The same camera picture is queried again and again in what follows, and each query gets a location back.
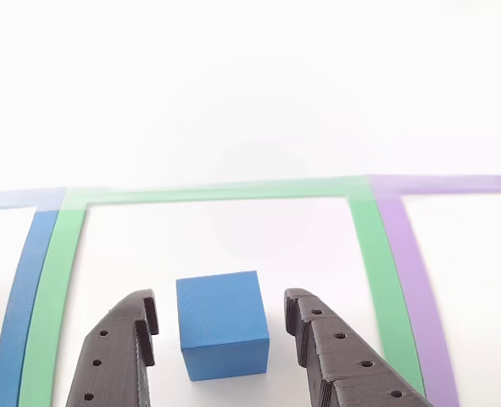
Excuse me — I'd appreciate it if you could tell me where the small blue cube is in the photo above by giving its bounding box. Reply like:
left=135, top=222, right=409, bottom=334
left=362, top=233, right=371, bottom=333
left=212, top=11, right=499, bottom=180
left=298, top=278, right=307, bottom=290
left=175, top=270, right=272, bottom=382

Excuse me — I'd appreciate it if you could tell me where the green tape square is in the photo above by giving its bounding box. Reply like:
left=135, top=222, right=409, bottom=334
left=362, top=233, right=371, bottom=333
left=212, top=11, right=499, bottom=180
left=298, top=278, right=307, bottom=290
left=16, top=176, right=427, bottom=407

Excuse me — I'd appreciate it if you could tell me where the purple tape square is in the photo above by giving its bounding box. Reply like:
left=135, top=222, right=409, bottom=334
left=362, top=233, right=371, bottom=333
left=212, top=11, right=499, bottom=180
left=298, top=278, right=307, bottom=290
left=367, top=173, right=501, bottom=407

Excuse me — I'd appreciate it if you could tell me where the blue tape square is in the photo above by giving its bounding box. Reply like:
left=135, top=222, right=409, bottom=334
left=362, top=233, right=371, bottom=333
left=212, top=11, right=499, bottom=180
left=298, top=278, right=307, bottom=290
left=0, top=187, right=67, bottom=407

